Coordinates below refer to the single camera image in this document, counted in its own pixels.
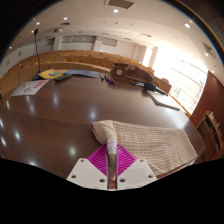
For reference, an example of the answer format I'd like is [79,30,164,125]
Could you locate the wooden desk organizer with clock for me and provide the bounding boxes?
[110,62,155,84]

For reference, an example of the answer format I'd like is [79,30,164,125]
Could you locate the blue book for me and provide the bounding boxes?
[64,69,101,79]

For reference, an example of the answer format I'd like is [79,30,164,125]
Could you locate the white notepad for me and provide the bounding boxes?
[146,89,181,112]

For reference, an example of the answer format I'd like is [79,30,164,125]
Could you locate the rows of wooden auditorium seats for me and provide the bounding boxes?
[0,49,155,98]

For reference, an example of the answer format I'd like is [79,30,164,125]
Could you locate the black remote control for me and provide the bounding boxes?
[53,73,73,83]

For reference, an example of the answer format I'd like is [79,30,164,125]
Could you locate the beige waffle towel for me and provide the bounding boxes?
[91,119,198,190]

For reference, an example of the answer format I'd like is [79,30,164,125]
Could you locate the round ceiling lights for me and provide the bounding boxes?
[34,8,216,74]

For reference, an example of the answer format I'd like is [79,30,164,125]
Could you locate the wooden shelf unit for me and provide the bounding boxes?
[196,110,224,162]

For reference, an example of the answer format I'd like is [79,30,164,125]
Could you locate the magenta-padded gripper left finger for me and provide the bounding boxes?
[66,143,109,191]

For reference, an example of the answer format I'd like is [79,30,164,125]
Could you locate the ceiling air vent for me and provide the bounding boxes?
[104,0,138,10]

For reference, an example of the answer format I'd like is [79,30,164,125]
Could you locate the black gooseneck microphone stand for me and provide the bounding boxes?
[32,28,43,74]

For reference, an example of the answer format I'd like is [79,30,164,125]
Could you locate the black handheld microphone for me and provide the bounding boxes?
[143,81,169,97]

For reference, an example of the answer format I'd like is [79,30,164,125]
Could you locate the white sheet with red print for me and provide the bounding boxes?
[10,79,50,98]

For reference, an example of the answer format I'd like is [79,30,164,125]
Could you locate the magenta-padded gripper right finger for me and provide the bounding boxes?
[116,143,158,191]

